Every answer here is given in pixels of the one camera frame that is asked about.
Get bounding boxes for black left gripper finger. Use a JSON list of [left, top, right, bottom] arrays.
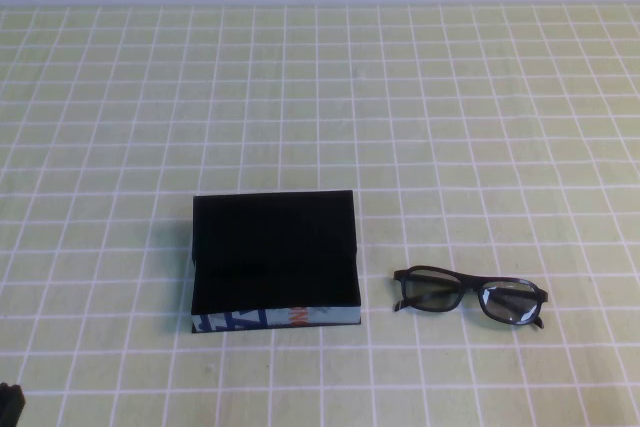
[[0, 382, 26, 427]]

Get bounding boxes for black glasses case printed side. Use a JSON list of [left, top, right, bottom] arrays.
[[189, 189, 362, 335]]

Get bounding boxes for black frame glasses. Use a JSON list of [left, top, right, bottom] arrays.
[[391, 265, 550, 332]]

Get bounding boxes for green checkered tablecloth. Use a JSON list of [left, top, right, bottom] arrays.
[[0, 4, 640, 427]]

